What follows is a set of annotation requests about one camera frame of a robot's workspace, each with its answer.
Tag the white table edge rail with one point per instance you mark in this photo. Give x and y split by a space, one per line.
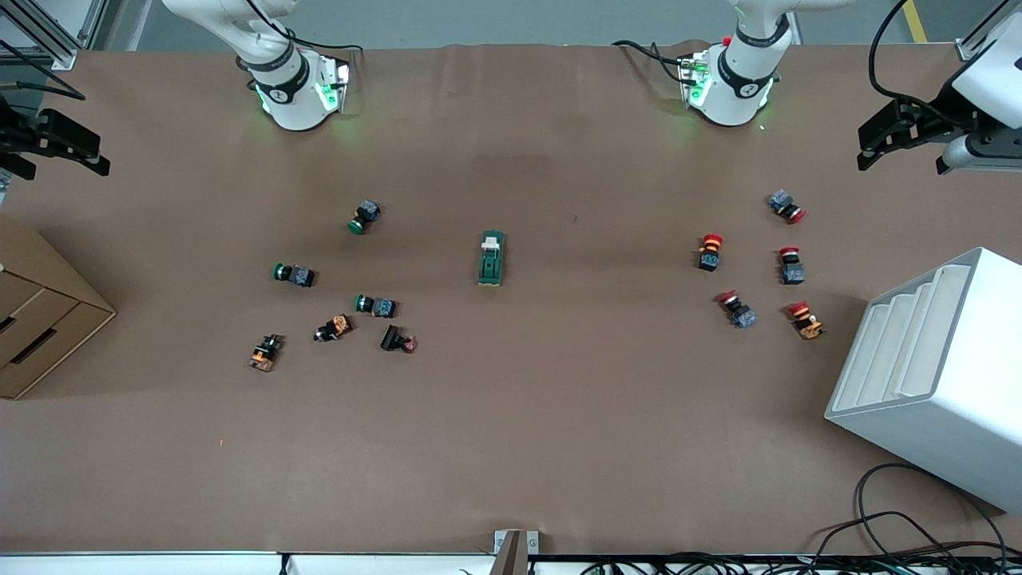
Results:
160 564

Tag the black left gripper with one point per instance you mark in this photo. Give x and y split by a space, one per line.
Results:
931 120

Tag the green load switch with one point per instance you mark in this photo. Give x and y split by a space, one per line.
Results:
491 267

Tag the red mushroom button black block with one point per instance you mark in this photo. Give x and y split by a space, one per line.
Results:
709 257

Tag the grey metal bracket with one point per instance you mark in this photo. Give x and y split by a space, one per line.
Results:
515 551

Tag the green pushbutton blue block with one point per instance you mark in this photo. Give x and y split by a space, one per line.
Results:
379 307
297 275
366 214

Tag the red mushroom button blue block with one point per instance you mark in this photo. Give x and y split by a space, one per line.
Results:
782 202
741 314
792 271

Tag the black pushbutton orange block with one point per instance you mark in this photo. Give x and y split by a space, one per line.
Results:
265 354
335 327

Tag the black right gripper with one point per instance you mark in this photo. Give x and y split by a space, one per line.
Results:
14 132

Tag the white tiered rack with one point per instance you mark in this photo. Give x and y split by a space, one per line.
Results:
942 399

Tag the brown cardboard box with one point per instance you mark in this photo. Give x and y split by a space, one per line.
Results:
40 319

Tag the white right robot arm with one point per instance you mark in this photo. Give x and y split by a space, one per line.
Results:
287 96

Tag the aluminium frame profile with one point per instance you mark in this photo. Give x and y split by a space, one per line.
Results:
56 52
970 49

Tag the red mushroom button orange block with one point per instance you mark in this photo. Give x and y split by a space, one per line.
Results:
806 323

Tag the black square pushbutton red block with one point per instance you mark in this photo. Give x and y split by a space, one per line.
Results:
393 339

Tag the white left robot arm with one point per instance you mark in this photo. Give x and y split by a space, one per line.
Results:
742 80

